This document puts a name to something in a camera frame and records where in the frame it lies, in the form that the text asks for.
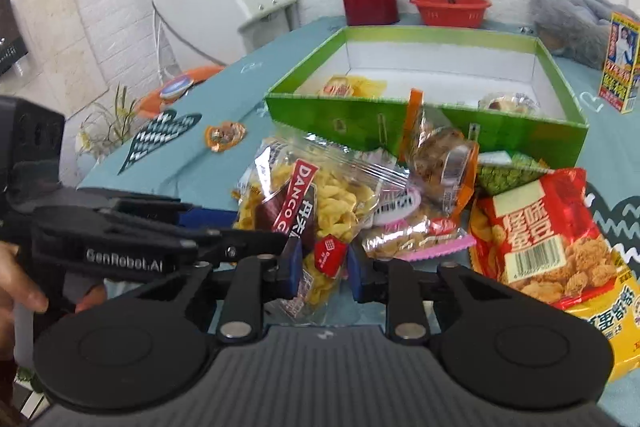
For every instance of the clear bag yellow chips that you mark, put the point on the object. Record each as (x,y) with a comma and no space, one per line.
(307,188)

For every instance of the green cardboard box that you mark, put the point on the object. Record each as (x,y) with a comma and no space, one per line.
(454,68)

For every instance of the orange plastic basket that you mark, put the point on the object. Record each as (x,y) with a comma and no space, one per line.
(172,90)

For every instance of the red yellow fried snack bag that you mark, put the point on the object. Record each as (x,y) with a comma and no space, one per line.
(541,239)

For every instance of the green pea snack packet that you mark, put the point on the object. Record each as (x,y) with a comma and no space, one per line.
(499,172)

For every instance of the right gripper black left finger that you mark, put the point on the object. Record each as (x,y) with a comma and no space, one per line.
(148,346)

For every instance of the grey fluffy towel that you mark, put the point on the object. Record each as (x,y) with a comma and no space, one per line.
(576,29)

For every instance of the pink-edged snack packet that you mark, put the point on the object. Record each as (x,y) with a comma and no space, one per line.
(406,226)

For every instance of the small orange egg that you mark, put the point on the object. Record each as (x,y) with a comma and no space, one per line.
(225,136)

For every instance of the clear wrapped pastry in box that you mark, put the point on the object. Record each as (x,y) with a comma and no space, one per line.
(512,103)

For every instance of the person's left hand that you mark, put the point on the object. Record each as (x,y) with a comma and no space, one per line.
(17,288)

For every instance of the red plastic basket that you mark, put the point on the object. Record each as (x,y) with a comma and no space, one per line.
(458,14)

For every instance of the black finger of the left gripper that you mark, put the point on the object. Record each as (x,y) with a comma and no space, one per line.
(233,245)

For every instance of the small red candy packet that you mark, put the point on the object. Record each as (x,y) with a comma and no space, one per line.
(329,254)

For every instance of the yellow blue juice carton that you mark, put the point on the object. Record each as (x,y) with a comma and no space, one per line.
(619,84)

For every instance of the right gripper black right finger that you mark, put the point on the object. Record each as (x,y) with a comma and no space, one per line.
(499,344)

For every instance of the yellow snack packet in box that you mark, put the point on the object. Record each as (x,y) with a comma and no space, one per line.
(352,86)

